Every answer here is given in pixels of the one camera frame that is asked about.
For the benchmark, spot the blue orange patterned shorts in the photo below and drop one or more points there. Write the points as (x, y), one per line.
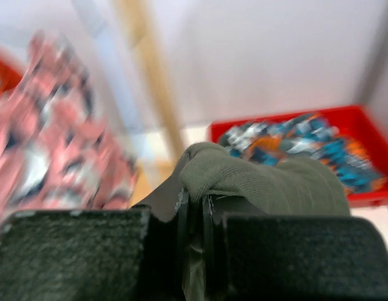
(309, 135)

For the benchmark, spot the olive green shorts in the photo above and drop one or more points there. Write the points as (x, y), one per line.
(297, 186)

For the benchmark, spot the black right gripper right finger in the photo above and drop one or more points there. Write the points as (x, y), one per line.
(250, 255)

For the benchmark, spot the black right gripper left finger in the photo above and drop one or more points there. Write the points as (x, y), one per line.
(94, 255)

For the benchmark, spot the wooden clothes rack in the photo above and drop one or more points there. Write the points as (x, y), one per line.
(139, 29)

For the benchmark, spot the pink shark print shorts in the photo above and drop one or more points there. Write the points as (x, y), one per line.
(56, 148)

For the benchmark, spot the red plastic tray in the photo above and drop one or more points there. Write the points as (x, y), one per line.
(354, 121)

